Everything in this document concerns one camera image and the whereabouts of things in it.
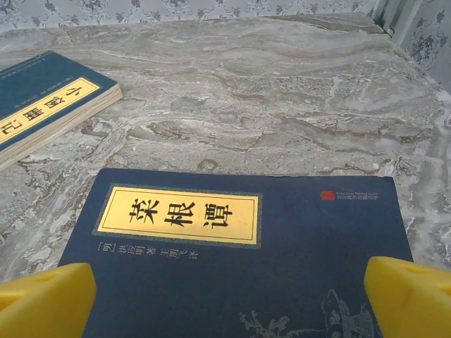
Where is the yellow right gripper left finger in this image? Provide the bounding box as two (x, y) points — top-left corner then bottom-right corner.
(0, 262), (97, 338)

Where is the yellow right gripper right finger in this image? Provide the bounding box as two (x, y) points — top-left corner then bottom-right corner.
(364, 256), (451, 338)

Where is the dark navy book gold label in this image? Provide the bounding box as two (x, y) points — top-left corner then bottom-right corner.
(58, 168), (415, 338)

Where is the teal blue book gold label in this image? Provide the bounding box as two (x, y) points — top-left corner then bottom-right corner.
(0, 50), (123, 172)

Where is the aluminium corner post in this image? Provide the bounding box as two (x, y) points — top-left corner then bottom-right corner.
(371, 0), (422, 49)

